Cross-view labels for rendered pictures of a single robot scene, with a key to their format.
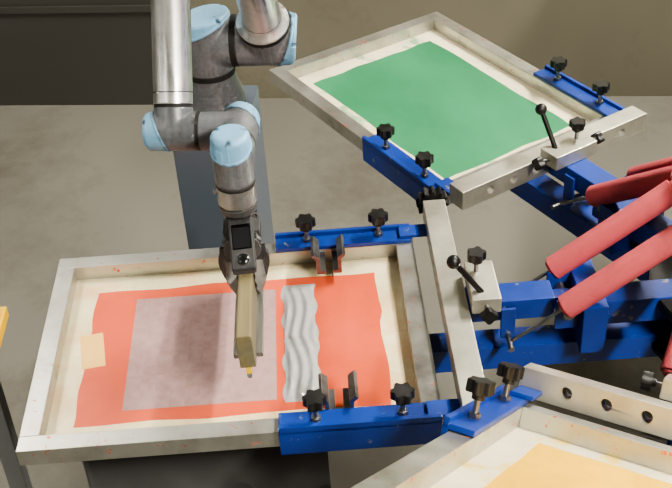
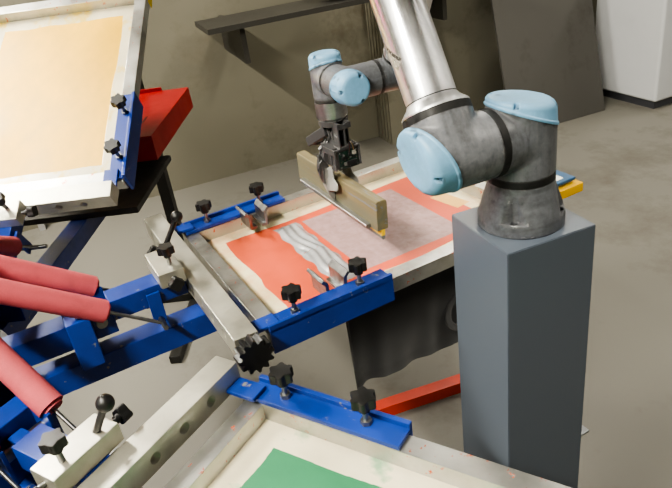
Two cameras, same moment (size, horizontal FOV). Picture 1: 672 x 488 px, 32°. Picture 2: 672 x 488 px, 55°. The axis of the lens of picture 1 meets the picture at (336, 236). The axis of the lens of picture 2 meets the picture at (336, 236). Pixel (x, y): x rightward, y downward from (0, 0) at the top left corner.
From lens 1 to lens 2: 3.28 m
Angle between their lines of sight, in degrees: 111
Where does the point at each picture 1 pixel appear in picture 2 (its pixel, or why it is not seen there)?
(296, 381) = (296, 230)
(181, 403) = not seen: hidden behind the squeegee
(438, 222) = (229, 314)
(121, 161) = not seen: outside the picture
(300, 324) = (321, 255)
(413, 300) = (233, 281)
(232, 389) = (334, 215)
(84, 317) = not seen: hidden behind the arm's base
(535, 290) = (120, 290)
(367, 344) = (261, 264)
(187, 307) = (419, 237)
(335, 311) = (302, 273)
